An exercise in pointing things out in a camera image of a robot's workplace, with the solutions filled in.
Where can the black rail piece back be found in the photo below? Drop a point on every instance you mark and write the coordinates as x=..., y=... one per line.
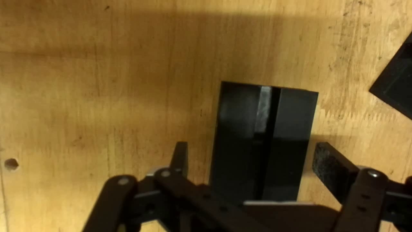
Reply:
x=394, y=85

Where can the black rail piece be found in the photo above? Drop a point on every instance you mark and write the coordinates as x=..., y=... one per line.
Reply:
x=394, y=85
x=261, y=143

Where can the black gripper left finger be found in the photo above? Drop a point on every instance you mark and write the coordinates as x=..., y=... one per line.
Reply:
x=179, y=162

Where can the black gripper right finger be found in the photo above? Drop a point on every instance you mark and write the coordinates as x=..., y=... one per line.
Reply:
x=335, y=171

